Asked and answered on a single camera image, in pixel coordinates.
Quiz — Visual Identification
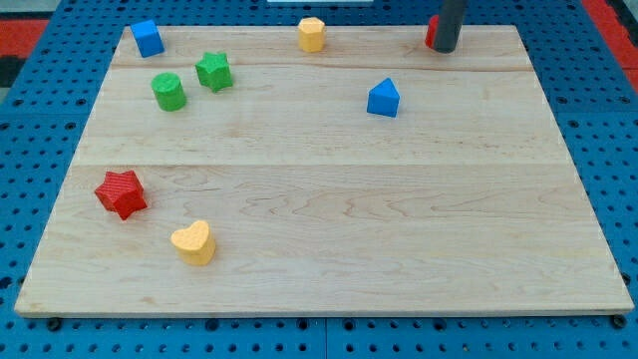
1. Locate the red star block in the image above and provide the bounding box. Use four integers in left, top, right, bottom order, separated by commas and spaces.
95, 171, 148, 220

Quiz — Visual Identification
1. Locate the red circle block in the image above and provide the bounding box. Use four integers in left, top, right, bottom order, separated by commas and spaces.
425, 15, 439, 50

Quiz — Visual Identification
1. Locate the yellow heart block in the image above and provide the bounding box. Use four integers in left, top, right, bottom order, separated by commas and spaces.
170, 220, 216, 266

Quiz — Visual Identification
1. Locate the blue cube block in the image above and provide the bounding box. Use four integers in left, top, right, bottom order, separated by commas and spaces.
131, 20, 164, 58

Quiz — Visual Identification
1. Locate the green star block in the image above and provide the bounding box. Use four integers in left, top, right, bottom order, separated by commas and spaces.
195, 52, 233, 93

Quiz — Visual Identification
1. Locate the yellow hexagon block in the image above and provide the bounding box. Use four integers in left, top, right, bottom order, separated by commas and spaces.
297, 17, 326, 53

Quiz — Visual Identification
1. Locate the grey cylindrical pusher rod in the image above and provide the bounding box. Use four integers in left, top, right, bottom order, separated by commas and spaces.
434, 0, 468, 54

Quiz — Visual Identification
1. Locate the light wooden board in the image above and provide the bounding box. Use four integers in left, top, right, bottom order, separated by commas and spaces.
15, 25, 634, 318

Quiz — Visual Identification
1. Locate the blue triangle block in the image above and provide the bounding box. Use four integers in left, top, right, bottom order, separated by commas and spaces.
367, 78, 401, 118

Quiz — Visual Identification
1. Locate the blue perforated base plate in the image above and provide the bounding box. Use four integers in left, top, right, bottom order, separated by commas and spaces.
1, 0, 637, 358

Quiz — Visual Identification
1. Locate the green cylinder block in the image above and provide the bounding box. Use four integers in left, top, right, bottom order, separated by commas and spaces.
151, 72, 186, 112

